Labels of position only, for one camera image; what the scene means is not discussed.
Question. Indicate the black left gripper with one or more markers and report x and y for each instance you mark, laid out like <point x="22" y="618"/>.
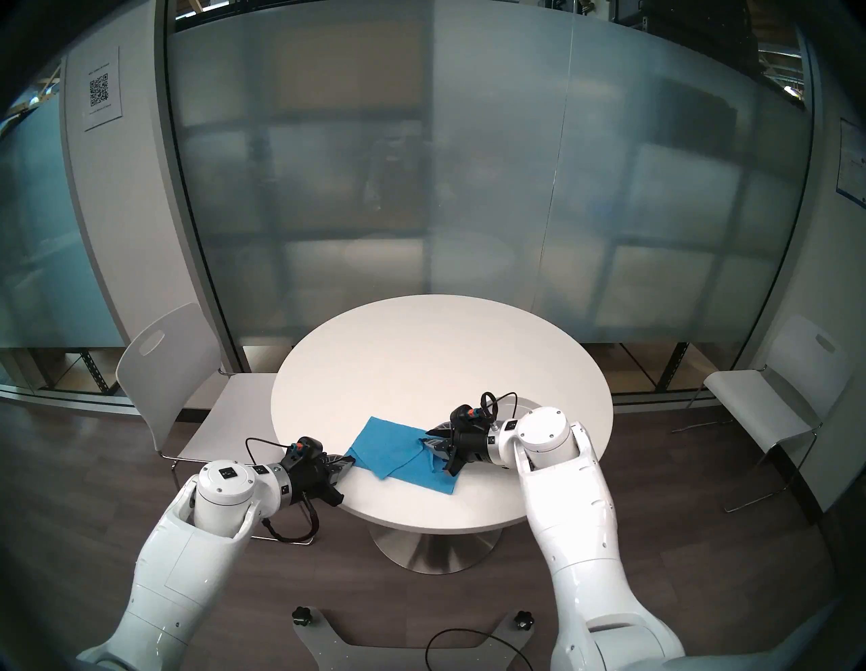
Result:
<point x="308" y="480"/>

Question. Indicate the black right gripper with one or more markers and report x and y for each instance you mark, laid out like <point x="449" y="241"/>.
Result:
<point x="473" y="448"/>

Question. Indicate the blue cloth napkin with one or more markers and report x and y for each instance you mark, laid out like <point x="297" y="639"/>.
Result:
<point x="392" y="453"/>

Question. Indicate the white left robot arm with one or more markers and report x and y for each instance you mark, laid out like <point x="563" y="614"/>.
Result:
<point x="183" y="554"/>

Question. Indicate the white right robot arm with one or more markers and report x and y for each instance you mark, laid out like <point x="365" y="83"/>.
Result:
<point x="575" y="514"/>

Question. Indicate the grey round plate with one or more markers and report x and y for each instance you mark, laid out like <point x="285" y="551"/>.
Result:
<point x="524" y="404"/>

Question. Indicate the black star knob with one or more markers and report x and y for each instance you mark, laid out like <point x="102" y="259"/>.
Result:
<point x="301" y="615"/>
<point x="521" y="619"/>

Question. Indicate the white plastic chair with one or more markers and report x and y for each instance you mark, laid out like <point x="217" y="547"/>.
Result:
<point x="751" y="399"/>
<point x="169" y="352"/>

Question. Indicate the black shelving upright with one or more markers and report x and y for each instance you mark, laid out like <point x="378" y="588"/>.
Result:
<point x="95" y="372"/>
<point x="676" y="368"/>

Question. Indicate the white QR code sign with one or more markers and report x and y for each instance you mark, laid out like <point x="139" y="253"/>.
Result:
<point x="100" y="91"/>

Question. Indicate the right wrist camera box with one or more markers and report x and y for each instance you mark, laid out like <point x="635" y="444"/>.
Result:
<point x="463" y="414"/>

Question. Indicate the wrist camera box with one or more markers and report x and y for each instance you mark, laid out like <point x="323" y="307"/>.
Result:
<point x="463" y="414"/>
<point x="308" y="448"/>

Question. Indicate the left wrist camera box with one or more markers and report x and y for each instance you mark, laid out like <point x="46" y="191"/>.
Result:
<point x="308" y="448"/>

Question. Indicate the steel table pedestal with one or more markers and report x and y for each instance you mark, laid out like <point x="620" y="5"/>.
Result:
<point x="433" y="551"/>

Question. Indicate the grey metal robot base plate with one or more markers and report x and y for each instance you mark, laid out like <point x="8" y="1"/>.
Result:
<point x="318" y="641"/>

